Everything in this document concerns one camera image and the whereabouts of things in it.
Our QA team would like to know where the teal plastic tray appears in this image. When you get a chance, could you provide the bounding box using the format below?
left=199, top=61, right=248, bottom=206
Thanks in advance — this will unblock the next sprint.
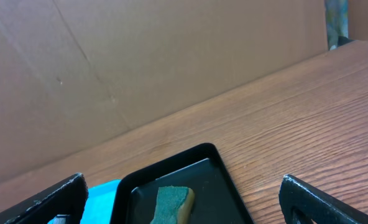
left=47, top=179, right=122, bottom=224

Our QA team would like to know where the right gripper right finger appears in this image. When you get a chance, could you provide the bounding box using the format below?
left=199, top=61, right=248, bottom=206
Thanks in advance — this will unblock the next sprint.
left=278, top=174, right=368, bottom=224

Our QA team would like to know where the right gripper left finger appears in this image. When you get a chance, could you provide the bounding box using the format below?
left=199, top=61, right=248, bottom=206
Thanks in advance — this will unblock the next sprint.
left=0, top=173, right=88, bottom=224

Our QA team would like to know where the brown cardboard backdrop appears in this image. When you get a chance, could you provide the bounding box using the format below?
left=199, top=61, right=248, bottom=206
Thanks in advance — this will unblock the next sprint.
left=0, top=0, right=368, bottom=190

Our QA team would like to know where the black rectangular tray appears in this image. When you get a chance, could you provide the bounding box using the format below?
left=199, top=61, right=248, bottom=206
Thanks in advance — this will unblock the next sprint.
left=110, top=143, right=254, bottom=224

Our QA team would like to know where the green yellow sponge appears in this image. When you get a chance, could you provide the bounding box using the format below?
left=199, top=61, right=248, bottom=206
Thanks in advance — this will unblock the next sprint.
left=150, top=186, right=195, bottom=224

